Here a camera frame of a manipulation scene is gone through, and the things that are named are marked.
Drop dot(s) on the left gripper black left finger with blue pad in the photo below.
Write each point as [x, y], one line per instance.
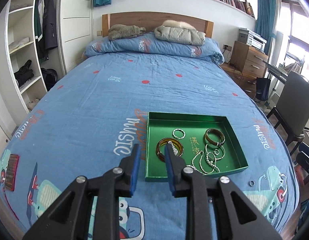
[69, 215]

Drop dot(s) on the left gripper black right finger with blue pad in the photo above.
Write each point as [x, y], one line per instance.
[214, 205]

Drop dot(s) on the amber resin bangle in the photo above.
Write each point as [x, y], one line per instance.
[177, 147]

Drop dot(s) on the green jewelry tray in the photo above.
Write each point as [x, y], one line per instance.
[189, 129]

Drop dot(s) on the thin silver bangle pair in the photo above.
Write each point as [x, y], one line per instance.
[214, 153]

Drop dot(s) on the brown horn bangle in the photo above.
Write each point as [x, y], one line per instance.
[214, 137]

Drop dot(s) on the blue cartoon bedspread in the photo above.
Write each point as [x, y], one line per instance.
[92, 118]

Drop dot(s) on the grey office chair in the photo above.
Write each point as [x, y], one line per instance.
[292, 109]

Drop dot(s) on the dark tote bag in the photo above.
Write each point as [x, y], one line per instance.
[262, 88]

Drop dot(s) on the white wardrobe shelves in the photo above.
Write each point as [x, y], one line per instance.
[22, 76]

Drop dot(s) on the wooden nightstand drawers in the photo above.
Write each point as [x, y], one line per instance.
[245, 66]

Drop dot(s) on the white printer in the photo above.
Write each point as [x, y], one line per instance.
[250, 38]

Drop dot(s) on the hanging dark clothes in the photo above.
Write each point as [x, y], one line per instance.
[45, 28]

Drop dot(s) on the grey plush garment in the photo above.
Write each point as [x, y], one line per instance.
[119, 31]

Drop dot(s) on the folded blue quilt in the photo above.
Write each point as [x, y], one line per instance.
[149, 44]

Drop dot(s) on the beige puffer jacket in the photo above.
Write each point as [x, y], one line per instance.
[179, 32]

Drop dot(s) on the teal window curtain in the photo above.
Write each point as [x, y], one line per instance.
[267, 16]

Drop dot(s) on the wooden headboard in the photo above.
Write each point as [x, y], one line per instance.
[151, 20]

